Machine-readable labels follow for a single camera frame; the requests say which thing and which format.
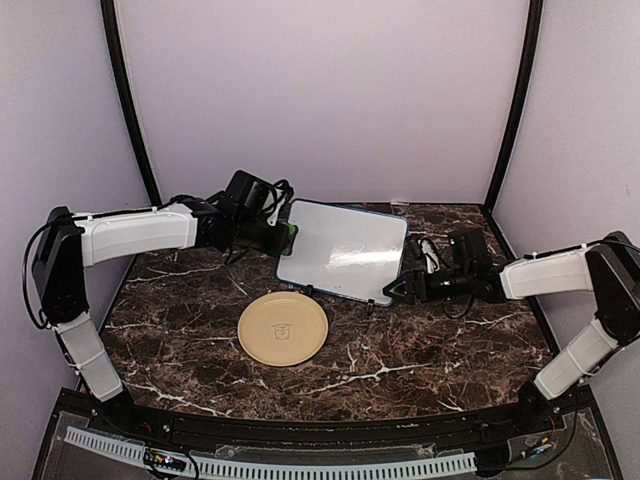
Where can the black frame post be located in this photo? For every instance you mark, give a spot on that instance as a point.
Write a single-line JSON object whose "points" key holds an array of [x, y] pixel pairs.
{"points": [[126, 100], [525, 68]]}

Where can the black right frame post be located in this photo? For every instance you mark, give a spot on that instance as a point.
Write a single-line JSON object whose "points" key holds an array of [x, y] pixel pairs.
{"points": [[525, 68]]}

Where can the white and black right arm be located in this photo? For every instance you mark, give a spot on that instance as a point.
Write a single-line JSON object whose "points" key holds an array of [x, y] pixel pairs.
{"points": [[603, 272]]}

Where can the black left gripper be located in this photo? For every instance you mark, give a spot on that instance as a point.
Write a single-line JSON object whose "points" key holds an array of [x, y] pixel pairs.
{"points": [[276, 244]]}

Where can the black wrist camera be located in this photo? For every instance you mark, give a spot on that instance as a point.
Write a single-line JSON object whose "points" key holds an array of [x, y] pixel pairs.
{"points": [[469, 250], [247, 191]]}

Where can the black left frame post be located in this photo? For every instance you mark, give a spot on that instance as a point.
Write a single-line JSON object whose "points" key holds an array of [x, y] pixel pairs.
{"points": [[126, 100]]}

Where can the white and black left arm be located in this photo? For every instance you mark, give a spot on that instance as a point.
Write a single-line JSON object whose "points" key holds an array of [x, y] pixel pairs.
{"points": [[59, 252]]}

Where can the white slotted cable duct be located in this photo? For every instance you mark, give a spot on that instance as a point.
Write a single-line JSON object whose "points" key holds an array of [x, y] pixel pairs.
{"points": [[167, 463]]}

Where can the beige plate with bear drawing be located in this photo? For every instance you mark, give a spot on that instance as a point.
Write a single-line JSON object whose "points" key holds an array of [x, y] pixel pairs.
{"points": [[282, 329]]}

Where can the black whiteboard stand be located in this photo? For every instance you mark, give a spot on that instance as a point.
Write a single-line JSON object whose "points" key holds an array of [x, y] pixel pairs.
{"points": [[310, 291]]}

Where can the black front rail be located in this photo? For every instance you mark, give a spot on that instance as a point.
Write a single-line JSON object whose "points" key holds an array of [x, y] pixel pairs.
{"points": [[482, 429]]}

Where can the blue framed whiteboard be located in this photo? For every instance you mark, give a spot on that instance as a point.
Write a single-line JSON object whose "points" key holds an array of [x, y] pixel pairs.
{"points": [[344, 251]]}

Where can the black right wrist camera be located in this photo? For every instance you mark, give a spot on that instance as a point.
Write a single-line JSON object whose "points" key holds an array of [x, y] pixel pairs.
{"points": [[469, 250]]}

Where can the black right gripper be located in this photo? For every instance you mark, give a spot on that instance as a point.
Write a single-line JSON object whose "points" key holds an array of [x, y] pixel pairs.
{"points": [[412, 292]]}

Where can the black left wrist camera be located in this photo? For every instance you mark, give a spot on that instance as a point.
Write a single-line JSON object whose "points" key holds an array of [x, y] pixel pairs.
{"points": [[247, 191]]}

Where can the green and black eraser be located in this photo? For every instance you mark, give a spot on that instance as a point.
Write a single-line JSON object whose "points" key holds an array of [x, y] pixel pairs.
{"points": [[290, 233]]}

